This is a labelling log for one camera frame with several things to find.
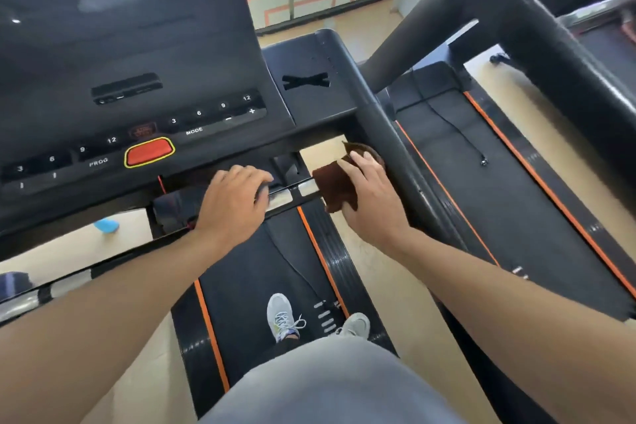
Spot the person's right hand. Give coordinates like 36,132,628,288
336,150,414,254

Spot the person's left hand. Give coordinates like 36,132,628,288
193,164,275,254

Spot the brown microfibre cloth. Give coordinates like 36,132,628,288
311,140,387,215

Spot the black treadmill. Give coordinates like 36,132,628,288
0,0,470,421
357,0,636,424
526,0,636,94

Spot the person's left forearm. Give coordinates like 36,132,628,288
0,229,225,424

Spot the person's right forearm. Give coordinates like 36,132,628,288
392,229,636,424

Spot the person's left grey shoe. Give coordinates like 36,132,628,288
266,293,307,344

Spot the person's grey shoe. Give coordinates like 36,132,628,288
337,312,372,339
266,293,307,344

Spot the person's right grey shoe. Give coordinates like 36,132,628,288
337,312,372,339

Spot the person's grey shirt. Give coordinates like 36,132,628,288
197,335,469,424

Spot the black cord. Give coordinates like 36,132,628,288
411,83,489,167
262,223,341,313

